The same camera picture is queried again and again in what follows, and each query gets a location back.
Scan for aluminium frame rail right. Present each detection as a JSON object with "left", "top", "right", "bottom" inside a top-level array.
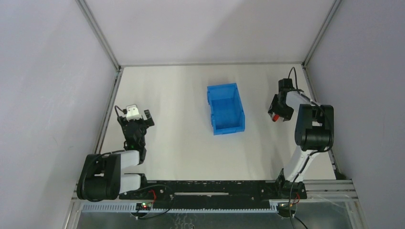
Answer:
[{"left": 302, "top": 0, "right": 345, "bottom": 177}]

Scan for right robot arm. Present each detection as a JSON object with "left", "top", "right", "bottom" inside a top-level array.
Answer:
[{"left": 268, "top": 78, "right": 334, "bottom": 192}]

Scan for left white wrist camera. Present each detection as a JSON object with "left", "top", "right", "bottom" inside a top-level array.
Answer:
[{"left": 125, "top": 104, "right": 142, "bottom": 121}]

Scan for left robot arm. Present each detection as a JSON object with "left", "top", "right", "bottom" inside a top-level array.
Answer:
[{"left": 76, "top": 106, "right": 155, "bottom": 202}]

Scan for blue plastic bin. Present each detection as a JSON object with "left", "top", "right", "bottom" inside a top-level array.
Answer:
[{"left": 207, "top": 83, "right": 245, "bottom": 135}]

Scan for aluminium frame rail left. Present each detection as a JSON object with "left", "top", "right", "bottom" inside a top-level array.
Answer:
[{"left": 76, "top": 0, "right": 122, "bottom": 154}]

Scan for small circuit board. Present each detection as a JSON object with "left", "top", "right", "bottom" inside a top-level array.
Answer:
[{"left": 136, "top": 202, "right": 153, "bottom": 211}]

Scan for aluminium frame rail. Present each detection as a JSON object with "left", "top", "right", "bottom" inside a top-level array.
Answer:
[
  {"left": 76, "top": 0, "right": 122, "bottom": 154},
  {"left": 302, "top": 0, "right": 345, "bottom": 177}
]

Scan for red black screwdriver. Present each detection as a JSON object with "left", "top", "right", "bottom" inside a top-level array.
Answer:
[{"left": 272, "top": 114, "right": 279, "bottom": 122}]

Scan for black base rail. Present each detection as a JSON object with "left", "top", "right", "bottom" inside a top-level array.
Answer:
[{"left": 118, "top": 180, "right": 307, "bottom": 210}]

